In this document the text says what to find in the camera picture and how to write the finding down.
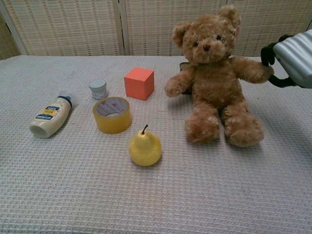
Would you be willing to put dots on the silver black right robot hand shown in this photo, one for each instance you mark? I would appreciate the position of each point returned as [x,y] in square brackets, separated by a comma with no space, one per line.
[296,58]

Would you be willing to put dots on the brown plush teddy bear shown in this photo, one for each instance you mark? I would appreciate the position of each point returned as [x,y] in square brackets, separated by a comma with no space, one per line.
[214,80]

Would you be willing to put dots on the orange cube block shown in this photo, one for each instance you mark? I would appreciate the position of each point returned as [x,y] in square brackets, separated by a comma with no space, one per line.
[139,84]

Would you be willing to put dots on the yellow pear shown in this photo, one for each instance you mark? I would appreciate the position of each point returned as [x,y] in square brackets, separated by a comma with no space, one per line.
[145,148]

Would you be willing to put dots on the clear packing tape roll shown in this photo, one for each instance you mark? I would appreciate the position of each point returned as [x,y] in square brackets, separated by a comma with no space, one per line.
[112,117]

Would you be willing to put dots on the small grey lidded jar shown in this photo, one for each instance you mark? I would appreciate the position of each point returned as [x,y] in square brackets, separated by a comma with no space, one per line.
[97,89]

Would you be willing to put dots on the woven folding screen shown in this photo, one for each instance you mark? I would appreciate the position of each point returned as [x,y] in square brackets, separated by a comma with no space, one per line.
[73,26]

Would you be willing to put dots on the white waffle weave tablecloth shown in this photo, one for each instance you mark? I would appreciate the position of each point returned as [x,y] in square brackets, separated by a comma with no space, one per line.
[97,190]

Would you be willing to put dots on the cream squeeze bottle blue label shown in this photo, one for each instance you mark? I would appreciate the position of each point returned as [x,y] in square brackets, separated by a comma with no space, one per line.
[50,115]

